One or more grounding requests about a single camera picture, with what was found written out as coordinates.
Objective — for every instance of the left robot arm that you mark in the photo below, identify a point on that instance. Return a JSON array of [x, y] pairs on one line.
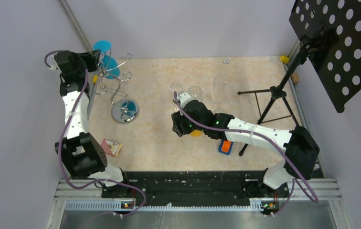
[[79, 154]]

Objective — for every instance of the yellow corner clip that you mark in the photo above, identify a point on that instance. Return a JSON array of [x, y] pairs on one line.
[[284, 59]]

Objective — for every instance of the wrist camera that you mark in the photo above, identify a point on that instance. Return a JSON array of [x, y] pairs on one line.
[[184, 98], [51, 62]]

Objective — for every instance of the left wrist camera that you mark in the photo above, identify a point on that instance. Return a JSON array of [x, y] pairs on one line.
[[51, 62]]

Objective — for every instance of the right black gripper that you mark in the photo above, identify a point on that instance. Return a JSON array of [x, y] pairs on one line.
[[179, 126]]

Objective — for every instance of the blue wine glass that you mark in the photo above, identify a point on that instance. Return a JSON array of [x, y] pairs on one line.
[[108, 62]]

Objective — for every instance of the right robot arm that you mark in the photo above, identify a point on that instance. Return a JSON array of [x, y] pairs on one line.
[[297, 147]]

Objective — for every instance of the chrome wine glass rack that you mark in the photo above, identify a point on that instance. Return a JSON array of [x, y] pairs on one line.
[[124, 110]]

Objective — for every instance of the black perforated music stand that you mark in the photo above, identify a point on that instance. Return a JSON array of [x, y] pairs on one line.
[[329, 33]]

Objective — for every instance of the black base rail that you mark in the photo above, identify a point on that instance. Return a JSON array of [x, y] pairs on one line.
[[191, 189]]

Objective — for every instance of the pink card box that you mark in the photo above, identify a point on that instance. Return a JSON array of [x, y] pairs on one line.
[[111, 148]]

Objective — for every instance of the clear flute wine glass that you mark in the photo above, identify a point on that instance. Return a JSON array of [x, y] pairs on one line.
[[219, 90]]

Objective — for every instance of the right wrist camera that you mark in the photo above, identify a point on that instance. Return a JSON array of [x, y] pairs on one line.
[[184, 98]]

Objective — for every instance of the clear ribbed short glass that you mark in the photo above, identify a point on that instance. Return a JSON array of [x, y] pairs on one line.
[[196, 93]]

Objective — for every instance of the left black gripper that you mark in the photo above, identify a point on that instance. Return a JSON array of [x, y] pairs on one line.
[[92, 57]]

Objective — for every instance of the blue orange toy car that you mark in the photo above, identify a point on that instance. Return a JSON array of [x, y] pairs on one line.
[[225, 147]]

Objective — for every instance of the yellow wine glass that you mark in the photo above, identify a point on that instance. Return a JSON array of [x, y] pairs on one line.
[[196, 133]]

